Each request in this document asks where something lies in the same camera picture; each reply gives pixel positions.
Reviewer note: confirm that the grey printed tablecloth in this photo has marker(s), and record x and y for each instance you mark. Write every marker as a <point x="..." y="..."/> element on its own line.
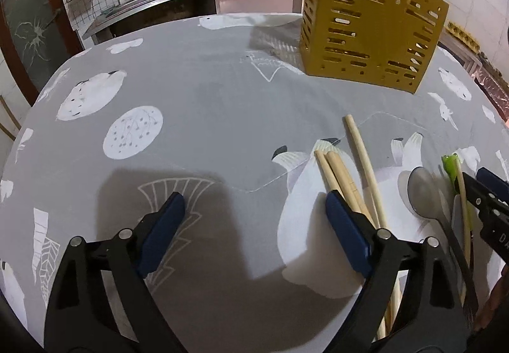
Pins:
<point x="222" y="118"/>

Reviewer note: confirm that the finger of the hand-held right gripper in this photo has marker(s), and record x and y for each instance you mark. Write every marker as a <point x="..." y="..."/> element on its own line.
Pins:
<point x="493" y="221"/>
<point x="495" y="185"/>

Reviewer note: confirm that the yellow slotted utensil holder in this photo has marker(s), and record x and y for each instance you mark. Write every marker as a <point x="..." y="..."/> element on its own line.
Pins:
<point x="370" y="26"/>

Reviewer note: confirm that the metal side shelf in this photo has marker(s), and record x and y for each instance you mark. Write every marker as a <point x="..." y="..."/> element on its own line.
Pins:
<point x="477" y="54"/>

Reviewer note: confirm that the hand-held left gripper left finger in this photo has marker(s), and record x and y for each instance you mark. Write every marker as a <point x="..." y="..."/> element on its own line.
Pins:
<point x="167" y="225"/>

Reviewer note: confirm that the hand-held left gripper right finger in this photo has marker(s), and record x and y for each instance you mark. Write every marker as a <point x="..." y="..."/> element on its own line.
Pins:
<point x="346" y="229"/>

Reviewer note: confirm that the green chopstick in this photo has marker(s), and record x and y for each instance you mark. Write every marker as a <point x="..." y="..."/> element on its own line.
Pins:
<point x="463" y="217"/>

